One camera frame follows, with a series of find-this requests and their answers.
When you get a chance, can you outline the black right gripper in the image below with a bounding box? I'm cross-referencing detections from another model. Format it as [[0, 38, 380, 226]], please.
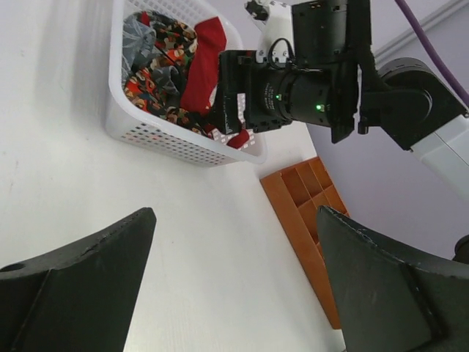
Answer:
[[207, 50, 358, 143]]

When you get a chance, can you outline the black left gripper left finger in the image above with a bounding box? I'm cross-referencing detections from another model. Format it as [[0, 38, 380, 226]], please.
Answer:
[[1, 208, 157, 351]]

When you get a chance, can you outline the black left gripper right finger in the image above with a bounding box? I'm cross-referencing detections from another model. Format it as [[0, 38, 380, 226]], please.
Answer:
[[317, 206, 468, 351]]

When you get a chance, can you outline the red necktie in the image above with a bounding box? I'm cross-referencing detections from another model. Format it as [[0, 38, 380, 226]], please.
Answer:
[[179, 16, 251, 150]]

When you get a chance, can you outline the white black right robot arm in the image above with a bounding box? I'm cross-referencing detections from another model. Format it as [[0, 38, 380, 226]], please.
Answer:
[[207, 1, 468, 197]]

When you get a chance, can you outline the floral patterned necktie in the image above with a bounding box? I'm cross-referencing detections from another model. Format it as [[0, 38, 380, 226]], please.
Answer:
[[122, 11, 207, 137]]

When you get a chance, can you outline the orange compartment tray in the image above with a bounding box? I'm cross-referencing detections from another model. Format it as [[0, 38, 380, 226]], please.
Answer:
[[260, 157, 348, 330]]

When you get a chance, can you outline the grey patterned necktie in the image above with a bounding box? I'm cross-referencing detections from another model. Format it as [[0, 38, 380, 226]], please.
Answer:
[[121, 12, 156, 84]]

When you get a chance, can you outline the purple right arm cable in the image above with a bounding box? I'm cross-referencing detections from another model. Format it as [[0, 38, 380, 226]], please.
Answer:
[[394, 0, 469, 107]]

